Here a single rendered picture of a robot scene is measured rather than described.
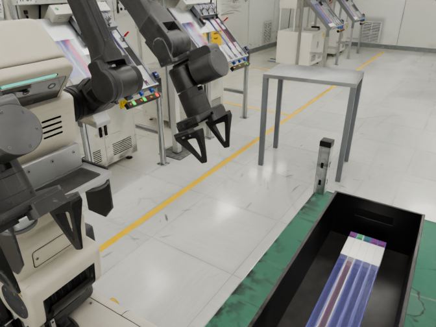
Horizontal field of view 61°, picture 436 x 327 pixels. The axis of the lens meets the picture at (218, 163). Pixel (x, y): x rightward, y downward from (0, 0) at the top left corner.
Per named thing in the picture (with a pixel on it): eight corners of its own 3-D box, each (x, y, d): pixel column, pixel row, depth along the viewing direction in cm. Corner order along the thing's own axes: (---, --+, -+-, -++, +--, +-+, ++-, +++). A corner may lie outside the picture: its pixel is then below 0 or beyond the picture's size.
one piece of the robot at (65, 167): (-14, 259, 85) (-44, 177, 75) (82, 203, 106) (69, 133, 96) (28, 286, 77) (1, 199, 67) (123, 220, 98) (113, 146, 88)
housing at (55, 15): (104, 23, 294) (111, 10, 285) (49, 28, 258) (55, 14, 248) (98, 14, 295) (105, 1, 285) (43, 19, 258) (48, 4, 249)
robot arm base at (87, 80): (96, 80, 103) (60, 90, 93) (111, 65, 97) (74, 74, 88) (113, 107, 103) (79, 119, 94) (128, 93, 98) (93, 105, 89)
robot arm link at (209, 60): (176, 37, 82) (149, 41, 75) (215, 14, 74) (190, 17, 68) (196, 87, 84) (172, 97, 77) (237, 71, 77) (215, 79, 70)
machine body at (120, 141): (138, 156, 337) (131, 90, 309) (74, 189, 285) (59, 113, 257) (91, 141, 369) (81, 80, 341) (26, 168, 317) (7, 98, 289)
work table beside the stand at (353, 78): (339, 182, 295) (356, 84, 259) (257, 165, 322) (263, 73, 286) (348, 160, 331) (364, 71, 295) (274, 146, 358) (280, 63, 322)
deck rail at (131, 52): (155, 88, 293) (159, 84, 289) (153, 89, 292) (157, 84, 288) (103, 17, 295) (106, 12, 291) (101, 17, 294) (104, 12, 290)
